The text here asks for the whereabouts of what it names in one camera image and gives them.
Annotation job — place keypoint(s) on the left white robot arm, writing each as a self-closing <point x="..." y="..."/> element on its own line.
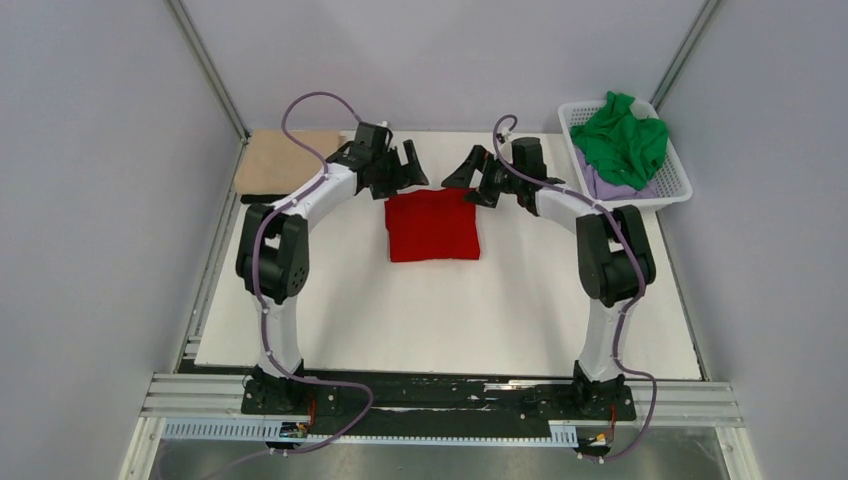
<point x="273" y="258"/>

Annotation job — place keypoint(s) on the red t shirt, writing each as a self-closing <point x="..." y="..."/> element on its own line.
<point x="431" y="225"/>

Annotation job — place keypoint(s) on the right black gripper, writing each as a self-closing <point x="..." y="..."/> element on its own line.
<point x="482" y="159"/>

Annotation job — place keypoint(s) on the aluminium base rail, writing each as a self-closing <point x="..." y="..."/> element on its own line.
<point x="667" y="403"/>

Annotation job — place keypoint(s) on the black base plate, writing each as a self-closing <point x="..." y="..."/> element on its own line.
<point x="347" y="405"/>

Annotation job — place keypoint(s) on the left aluminium frame post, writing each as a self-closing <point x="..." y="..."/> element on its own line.
<point x="193" y="38"/>

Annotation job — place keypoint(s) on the folded beige t shirt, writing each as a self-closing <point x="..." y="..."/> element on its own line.
<point x="275" y="165"/>

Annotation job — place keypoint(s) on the green t shirt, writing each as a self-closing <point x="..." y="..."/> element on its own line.
<point x="625" y="150"/>

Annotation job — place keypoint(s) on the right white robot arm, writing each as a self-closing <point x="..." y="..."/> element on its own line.
<point x="615" y="266"/>

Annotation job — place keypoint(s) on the folded black t shirt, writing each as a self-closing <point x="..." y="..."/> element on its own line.
<point x="249" y="199"/>

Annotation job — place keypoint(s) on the aluminium frame post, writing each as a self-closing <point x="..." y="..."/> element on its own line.
<point x="193" y="38"/>
<point x="696" y="31"/>

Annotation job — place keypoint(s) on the right aluminium frame post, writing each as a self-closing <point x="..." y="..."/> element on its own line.
<point x="696" y="31"/>

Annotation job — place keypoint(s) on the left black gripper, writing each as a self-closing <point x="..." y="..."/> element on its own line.
<point x="403" y="177"/>

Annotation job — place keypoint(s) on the white slotted cable duct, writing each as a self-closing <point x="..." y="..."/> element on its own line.
<point x="286" y="433"/>

